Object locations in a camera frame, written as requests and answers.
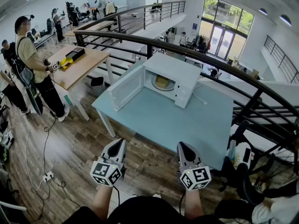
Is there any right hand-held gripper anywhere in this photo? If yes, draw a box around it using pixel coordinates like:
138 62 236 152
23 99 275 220
177 141 212 191

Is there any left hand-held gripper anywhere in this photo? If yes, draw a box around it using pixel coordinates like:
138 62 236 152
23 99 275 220
90 138 128 188

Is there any yellow rectangular dish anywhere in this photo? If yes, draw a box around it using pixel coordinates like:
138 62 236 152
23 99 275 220
155 75 171 88

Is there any white microwave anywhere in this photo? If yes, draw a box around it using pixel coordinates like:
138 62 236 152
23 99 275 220
107 52 202 112

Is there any person's left forearm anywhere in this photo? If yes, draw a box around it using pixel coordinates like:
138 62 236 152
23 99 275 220
92 184 114 220

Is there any person's right forearm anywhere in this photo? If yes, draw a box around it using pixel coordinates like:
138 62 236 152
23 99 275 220
184 189 204 220

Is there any light blue table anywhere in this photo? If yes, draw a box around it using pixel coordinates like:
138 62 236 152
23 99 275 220
91 61 235 171

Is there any white and black bicycle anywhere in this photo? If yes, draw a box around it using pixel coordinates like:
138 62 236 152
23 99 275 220
224 119 299 196

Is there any person's black shirt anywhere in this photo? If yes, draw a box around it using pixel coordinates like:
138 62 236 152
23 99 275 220
60 195 225 224

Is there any black and white bin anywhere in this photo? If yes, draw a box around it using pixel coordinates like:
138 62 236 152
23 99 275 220
90 76 106 88

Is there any wooden table with white legs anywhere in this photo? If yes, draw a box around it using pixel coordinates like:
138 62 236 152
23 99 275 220
48 44 114 122

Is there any yellow open box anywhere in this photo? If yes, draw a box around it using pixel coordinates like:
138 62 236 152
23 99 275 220
59 57 74 70

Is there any curved black metal railing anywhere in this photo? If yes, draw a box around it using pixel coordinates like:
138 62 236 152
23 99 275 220
73 29 299 149

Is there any black rectangular box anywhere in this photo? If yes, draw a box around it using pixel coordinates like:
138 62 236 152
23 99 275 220
65 47 86 62

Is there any white electronic device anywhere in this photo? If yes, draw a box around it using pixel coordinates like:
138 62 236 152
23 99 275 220
1 128 15 149

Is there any clothes rack with garments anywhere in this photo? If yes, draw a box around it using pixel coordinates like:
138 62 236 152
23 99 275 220
195 34 212 53

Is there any white metal rack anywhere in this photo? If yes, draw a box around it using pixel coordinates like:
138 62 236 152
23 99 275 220
0 201 28 224

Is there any long wooden desk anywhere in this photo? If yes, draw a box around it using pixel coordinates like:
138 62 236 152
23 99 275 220
64 20 116 44

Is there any black walkway railing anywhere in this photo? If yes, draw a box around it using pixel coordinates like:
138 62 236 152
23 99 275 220
74 0 186 39

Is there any black balcony railing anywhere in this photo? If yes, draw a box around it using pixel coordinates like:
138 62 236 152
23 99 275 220
263 35 299 84

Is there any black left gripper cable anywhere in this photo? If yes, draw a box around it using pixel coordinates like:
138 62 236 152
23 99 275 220
113 185 121 206

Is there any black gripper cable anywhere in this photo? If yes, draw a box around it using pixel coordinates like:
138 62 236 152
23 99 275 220
113 185 121 206
178 192 186 216

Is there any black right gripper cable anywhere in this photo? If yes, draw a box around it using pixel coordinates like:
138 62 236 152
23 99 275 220
178 192 186 216

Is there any black floor cable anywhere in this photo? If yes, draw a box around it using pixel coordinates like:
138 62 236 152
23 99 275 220
31 115 81 221

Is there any white floor cable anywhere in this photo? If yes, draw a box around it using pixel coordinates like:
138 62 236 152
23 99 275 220
14 122 45 191

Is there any large glass window wall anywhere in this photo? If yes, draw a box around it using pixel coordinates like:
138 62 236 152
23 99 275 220
200 0 255 60

